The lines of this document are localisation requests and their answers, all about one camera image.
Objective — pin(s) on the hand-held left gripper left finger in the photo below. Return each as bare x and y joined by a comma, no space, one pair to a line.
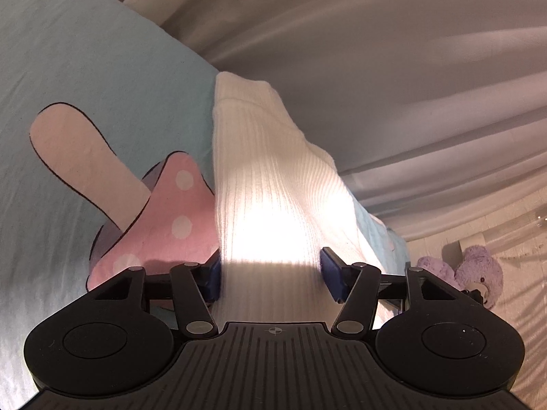
213,282

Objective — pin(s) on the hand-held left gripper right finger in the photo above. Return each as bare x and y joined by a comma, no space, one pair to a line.
330,270

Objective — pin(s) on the white ribbed sock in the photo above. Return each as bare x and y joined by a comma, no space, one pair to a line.
265,171

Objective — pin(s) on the purple teddy bear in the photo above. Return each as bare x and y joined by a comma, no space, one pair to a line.
479,270

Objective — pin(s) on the light blue mushroom-print pillow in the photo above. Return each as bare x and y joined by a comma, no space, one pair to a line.
85,51

